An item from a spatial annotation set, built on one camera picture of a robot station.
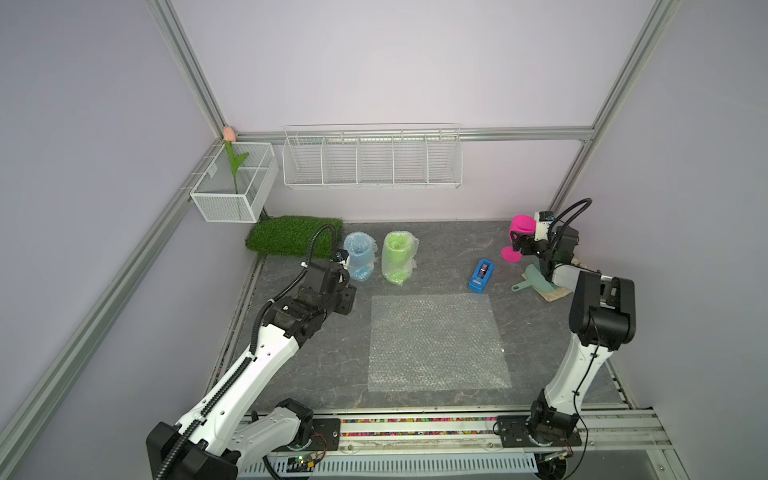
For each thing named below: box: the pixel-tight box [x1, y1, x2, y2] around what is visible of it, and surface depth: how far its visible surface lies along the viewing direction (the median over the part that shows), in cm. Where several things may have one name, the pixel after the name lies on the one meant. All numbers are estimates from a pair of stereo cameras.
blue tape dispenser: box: [468, 258, 494, 294], surface depth 103 cm
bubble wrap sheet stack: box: [368, 293, 513, 392], surface depth 90 cm
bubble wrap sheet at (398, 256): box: [381, 230, 420, 287], surface depth 98 cm
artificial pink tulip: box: [223, 127, 249, 194], surface depth 92 cm
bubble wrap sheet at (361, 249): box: [343, 231, 378, 282], surface depth 96 cm
